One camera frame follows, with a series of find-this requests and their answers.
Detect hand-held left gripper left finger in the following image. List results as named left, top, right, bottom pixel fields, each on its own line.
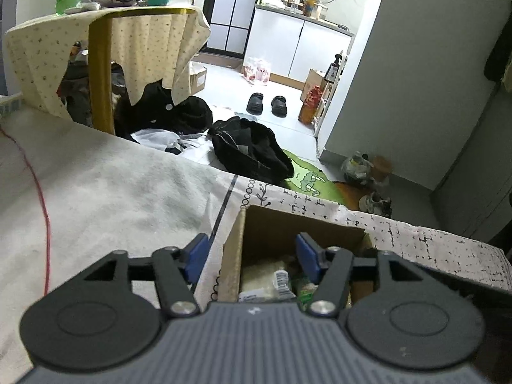
left=82, top=233, right=210, bottom=319

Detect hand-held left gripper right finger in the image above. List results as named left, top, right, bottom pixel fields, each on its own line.
left=295, top=232, right=432, bottom=318

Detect white blue-label snack packet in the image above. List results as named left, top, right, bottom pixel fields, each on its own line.
left=239, top=260, right=299, bottom=304

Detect orange floor mat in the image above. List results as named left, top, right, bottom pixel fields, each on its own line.
left=334, top=182, right=372, bottom=211

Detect green floor mat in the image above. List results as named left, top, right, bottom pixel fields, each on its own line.
left=280, top=150, right=340, bottom=203

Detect white sneaker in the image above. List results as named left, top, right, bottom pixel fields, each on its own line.
left=359, top=192, right=393, bottom=214

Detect clear plastic bag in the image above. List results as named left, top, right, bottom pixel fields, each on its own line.
left=341, top=151, right=372, bottom=180

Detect black bag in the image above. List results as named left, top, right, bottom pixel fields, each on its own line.
left=208, top=117, right=296, bottom=182

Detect black jacket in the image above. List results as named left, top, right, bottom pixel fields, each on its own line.
left=114, top=82, right=212, bottom=134

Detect black clog shoe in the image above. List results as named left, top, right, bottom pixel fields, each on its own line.
left=246, top=93, right=265, bottom=115
left=271, top=96, right=289, bottom=118

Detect low cardboard floor box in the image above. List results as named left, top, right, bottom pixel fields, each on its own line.
left=188, top=62, right=209, bottom=100

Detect black spray bottle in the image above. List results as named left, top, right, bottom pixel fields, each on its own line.
left=325, top=54, right=345, bottom=84

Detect pink plastic bag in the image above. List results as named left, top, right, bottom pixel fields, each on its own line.
left=243, top=57, right=273, bottom=85

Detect yellow wooden table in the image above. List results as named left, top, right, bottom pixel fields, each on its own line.
left=88, top=7, right=201, bottom=134

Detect white kitchen cabinet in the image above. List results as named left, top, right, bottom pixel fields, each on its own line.
left=244, top=5, right=356, bottom=84

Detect black framed glass door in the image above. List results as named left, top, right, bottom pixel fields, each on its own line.
left=202, top=0, right=267, bottom=54

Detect table with dotted cloth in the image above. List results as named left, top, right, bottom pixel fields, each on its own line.
left=4, top=6, right=211, bottom=118

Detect countertop bottles and jars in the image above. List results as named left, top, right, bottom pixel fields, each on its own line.
left=260, top=0, right=332, bottom=20

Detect black hanging coat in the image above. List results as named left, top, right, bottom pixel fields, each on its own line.
left=484, top=20, right=512, bottom=84

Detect red cable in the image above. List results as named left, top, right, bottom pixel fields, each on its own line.
left=0, top=126, right=51, bottom=297

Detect brown carton by wall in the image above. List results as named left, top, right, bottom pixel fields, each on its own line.
left=305, top=69, right=332, bottom=100

